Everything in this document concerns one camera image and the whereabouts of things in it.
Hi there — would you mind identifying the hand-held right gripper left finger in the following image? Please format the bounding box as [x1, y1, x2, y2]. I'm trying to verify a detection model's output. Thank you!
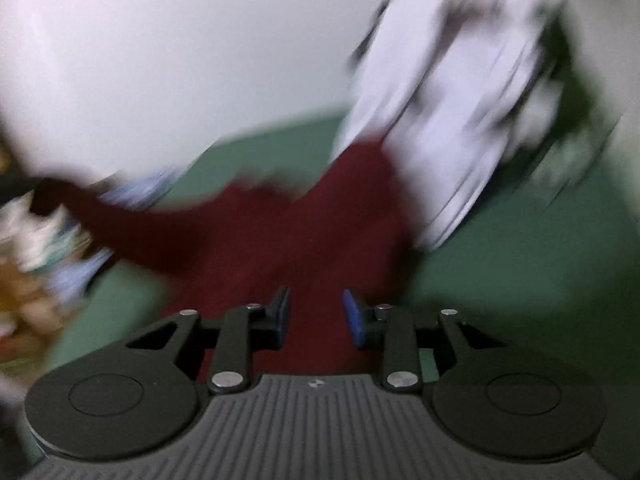
[125, 286, 292, 395]

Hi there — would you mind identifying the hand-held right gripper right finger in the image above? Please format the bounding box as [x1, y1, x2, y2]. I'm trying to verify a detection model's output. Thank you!
[342, 289, 507, 395]

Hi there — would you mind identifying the dark red garment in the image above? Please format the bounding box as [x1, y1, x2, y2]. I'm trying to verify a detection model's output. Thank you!
[34, 141, 427, 387]

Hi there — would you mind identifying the pile of white clothes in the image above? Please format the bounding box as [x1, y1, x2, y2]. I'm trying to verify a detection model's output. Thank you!
[331, 0, 577, 254]

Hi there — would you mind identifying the green bed sheet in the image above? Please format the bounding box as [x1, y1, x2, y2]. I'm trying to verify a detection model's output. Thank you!
[47, 107, 640, 413]

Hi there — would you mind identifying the blurred colourful clutter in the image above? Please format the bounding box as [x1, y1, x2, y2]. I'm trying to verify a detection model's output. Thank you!
[0, 170, 118, 376]

